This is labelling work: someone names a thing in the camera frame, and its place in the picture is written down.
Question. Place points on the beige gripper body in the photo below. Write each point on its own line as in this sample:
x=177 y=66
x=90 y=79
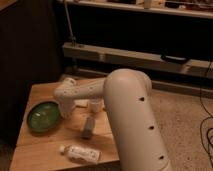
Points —
x=66 y=106

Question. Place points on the green ceramic bowl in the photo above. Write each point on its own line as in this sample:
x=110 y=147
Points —
x=43 y=117

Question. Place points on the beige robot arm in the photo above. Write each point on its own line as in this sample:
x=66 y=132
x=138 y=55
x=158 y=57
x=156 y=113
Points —
x=125 y=92

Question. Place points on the small white cup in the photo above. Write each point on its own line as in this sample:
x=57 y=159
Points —
x=95 y=105

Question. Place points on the clear plastic bottle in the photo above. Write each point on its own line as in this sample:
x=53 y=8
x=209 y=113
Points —
x=80 y=153

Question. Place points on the black device on beam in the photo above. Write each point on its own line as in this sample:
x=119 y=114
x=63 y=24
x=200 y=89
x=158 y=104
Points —
x=174 y=60

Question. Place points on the upper wooden shelf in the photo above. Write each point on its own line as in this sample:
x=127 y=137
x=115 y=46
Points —
x=137 y=8

